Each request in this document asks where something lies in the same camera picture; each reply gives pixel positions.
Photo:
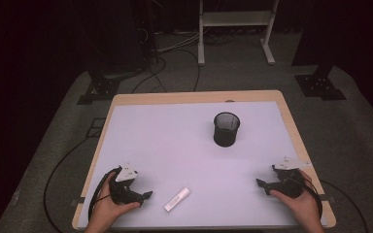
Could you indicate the person's right hand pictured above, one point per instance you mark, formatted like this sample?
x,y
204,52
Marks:
x,y
299,207

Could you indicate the white rectangular eraser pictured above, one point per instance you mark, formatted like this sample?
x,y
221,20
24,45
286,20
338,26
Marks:
x,y
177,199

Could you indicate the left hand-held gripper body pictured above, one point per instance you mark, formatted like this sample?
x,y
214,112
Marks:
x,y
123,189

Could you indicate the white table mat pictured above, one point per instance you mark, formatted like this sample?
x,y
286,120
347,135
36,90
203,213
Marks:
x,y
181,155

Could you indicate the black mesh pen holder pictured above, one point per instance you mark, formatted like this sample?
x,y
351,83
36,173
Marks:
x,y
226,129

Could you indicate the black tape strip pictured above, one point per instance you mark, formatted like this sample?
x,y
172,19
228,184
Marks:
x,y
327,198
77,201

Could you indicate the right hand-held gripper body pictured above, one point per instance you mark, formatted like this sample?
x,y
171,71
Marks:
x,y
288,186

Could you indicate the white metal stand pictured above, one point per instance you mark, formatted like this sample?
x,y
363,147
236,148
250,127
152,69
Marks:
x,y
236,18

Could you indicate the black stand base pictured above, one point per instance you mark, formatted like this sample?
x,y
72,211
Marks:
x,y
102,89
320,85

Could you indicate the wooden table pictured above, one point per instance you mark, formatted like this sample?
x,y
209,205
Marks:
x,y
194,96

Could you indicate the person's left hand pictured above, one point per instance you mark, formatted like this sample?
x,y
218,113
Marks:
x,y
105,207

